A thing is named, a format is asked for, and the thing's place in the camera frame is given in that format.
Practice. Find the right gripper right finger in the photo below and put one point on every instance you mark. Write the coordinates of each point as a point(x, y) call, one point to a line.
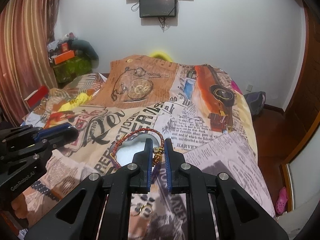
point(176, 181)

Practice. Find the yellow round object behind bed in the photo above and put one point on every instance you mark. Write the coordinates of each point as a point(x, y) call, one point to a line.
point(160, 55)

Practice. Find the pink croc shoe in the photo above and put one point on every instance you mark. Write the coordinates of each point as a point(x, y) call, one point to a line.
point(281, 202)

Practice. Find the green covered cabinet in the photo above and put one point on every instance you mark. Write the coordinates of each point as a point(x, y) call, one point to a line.
point(67, 71)

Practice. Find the yellow cloth on bed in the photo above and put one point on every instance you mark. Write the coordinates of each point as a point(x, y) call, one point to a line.
point(80, 99)

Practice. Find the small black wall monitor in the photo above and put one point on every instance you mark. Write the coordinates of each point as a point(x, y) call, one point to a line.
point(157, 8)

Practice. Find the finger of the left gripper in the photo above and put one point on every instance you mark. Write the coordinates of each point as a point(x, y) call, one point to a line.
point(57, 136)

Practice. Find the striped red curtain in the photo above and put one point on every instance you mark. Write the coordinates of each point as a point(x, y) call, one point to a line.
point(27, 27)

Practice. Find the red box by curtain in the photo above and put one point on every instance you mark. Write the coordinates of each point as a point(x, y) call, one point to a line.
point(36, 96)

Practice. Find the brown wooden door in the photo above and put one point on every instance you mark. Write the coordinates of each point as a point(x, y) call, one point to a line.
point(304, 105)

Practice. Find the purple bag on floor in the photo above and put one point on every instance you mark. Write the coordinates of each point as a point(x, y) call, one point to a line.
point(255, 101)

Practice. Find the orange box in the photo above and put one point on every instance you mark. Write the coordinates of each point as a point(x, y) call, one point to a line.
point(64, 57)

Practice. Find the white sliding wardrobe door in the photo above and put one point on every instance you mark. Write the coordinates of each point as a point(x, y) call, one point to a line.
point(304, 173)

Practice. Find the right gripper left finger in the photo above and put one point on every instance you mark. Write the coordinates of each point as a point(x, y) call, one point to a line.
point(141, 183)

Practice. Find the heart-shaped tin box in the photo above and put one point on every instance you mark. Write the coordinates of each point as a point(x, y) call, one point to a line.
point(130, 147)

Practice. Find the newspaper print bedspread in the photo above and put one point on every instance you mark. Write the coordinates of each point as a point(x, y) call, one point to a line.
point(87, 194)

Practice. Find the wall power outlet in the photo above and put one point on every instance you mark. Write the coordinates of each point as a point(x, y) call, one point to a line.
point(249, 88)

